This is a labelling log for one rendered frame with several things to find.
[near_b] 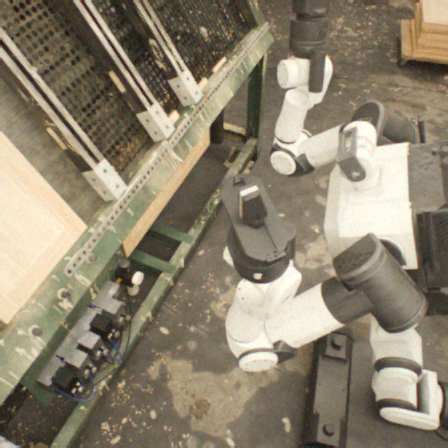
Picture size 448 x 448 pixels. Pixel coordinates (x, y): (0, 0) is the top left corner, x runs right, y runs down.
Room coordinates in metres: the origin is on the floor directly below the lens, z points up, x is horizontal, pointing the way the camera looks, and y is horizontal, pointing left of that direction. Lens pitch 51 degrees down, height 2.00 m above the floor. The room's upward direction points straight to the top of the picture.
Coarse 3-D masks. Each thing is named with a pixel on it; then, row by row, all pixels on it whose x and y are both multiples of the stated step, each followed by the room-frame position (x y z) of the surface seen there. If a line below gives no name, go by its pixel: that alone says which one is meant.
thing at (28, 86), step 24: (0, 48) 1.10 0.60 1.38; (0, 72) 1.10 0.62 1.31; (24, 72) 1.11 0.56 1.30; (24, 96) 1.07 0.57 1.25; (48, 96) 1.09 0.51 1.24; (48, 120) 1.05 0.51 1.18; (72, 120) 1.08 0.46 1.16; (72, 144) 1.02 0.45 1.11; (96, 168) 1.01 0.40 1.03; (120, 192) 0.99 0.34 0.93
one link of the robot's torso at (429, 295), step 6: (432, 288) 0.54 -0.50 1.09; (438, 288) 0.53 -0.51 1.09; (444, 288) 0.53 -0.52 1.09; (426, 294) 0.53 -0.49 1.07; (432, 294) 0.53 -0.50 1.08; (438, 294) 0.52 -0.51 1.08; (444, 294) 0.52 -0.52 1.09; (432, 300) 0.52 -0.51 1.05; (438, 300) 0.52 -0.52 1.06; (444, 300) 0.52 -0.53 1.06; (432, 306) 0.52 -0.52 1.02; (438, 306) 0.52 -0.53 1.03; (444, 306) 0.52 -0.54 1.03; (432, 312) 0.53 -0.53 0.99; (438, 312) 0.53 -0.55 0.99; (444, 312) 0.51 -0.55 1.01
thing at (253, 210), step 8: (248, 192) 0.33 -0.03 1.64; (256, 192) 0.33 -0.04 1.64; (248, 200) 0.33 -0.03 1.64; (256, 200) 0.33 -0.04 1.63; (248, 208) 0.33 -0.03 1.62; (256, 208) 0.33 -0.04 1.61; (264, 208) 0.34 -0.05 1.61; (248, 216) 0.33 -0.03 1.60; (256, 216) 0.34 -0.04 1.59; (264, 216) 0.34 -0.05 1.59; (256, 224) 0.33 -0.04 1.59
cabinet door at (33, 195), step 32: (0, 160) 0.90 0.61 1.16; (0, 192) 0.83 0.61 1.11; (32, 192) 0.87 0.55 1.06; (0, 224) 0.75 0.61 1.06; (32, 224) 0.80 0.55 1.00; (64, 224) 0.85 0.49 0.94; (0, 256) 0.68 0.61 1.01; (32, 256) 0.72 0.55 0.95; (0, 288) 0.61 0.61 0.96; (32, 288) 0.65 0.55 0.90; (0, 320) 0.55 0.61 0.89
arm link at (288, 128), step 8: (288, 112) 0.95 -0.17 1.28; (304, 112) 0.95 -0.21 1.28; (280, 120) 0.96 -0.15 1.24; (288, 120) 0.94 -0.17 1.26; (296, 120) 0.94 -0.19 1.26; (280, 128) 0.95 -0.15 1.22; (288, 128) 0.94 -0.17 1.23; (296, 128) 0.94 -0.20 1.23; (280, 136) 0.95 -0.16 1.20; (288, 136) 0.94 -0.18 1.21; (296, 136) 0.95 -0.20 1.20; (304, 136) 0.98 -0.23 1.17; (280, 144) 0.94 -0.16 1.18; (288, 144) 0.95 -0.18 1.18; (296, 144) 0.95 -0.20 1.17; (272, 152) 0.94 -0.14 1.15; (288, 152) 0.92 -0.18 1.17; (296, 152) 0.92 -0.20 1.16
